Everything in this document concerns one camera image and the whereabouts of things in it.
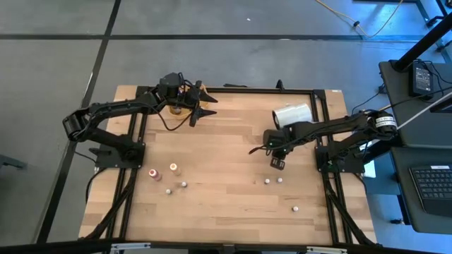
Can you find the black keyboard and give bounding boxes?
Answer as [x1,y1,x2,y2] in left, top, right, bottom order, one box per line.
[409,164,452,218]

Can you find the white rod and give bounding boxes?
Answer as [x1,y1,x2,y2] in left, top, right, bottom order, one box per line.
[395,90,452,131]

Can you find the yellow extension cable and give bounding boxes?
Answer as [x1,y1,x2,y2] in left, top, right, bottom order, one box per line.
[314,0,404,39]

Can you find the white paper sheet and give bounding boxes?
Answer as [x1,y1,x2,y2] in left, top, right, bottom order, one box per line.
[363,160,377,179]

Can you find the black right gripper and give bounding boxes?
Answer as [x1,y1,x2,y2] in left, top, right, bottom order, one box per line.
[263,123,297,171]

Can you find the grey metal foot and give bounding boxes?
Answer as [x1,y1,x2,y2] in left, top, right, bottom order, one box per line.
[0,154,28,171]

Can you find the black side desk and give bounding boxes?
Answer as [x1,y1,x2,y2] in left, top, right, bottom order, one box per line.
[378,59,452,236]

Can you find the black power adapter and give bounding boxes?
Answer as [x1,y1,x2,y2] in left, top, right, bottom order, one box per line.
[408,62,434,98]

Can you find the black aluminium table frame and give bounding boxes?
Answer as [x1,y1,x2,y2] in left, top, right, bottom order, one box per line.
[79,84,377,248]

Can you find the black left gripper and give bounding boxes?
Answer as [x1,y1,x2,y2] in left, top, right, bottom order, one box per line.
[159,72,219,127]

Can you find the black crossbar silver brackets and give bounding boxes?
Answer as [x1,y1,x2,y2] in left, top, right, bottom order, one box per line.
[0,238,452,254]

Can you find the black stand pole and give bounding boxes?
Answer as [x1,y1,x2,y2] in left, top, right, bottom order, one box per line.
[393,12,452,73]

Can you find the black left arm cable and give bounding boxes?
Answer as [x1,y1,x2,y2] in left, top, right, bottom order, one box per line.
[155,104,194,132]

